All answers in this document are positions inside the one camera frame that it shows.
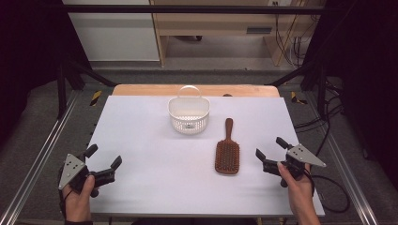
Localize white table board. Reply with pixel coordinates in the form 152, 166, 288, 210
60, 95, 327, 218

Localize brown wooden hairbrush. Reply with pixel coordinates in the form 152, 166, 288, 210
214, 117, 241, 175

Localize white cabinet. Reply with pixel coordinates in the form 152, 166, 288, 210
61, 0, 161, 63

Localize black curtain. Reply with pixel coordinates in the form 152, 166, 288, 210
0, 0, 92, 148
303, 0, 398, 183

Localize black horizontal frame bar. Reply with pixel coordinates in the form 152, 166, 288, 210
61, 4, 327, 15

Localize person's left hand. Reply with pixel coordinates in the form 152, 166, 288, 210
61, 174, 97, 223

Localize yellow black tape strip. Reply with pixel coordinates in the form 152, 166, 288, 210
290, 90, 309, 106
89, 89, 103, 108

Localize black frame strut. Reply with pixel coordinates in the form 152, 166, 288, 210
265, 58, 329, 120
56, 58, 117, 120

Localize person's right hand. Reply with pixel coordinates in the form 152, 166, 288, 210
276, 161, 315, 218

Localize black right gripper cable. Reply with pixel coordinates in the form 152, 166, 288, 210
302, 170, 351, 215

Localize light wooden desk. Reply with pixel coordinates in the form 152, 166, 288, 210
149, 0, 317, 68

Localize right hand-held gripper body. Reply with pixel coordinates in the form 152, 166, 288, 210
262, 142, 328, 188

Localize wooden table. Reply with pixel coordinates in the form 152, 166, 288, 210
111, 83, 282, 98

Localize black floor cables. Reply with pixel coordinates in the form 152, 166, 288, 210
293, 78, 345, 158

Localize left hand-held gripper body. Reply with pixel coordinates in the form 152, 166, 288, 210
57, 151, 116, 199

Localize white plastic basket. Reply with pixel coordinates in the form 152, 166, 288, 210
167, 84, 211, 136

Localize hanging cable bundle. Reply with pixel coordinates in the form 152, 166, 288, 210
273, 0, 320, 69

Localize aluminium rail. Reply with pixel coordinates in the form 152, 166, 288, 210
0, 89, 81, 225
303, 91, 380, 225

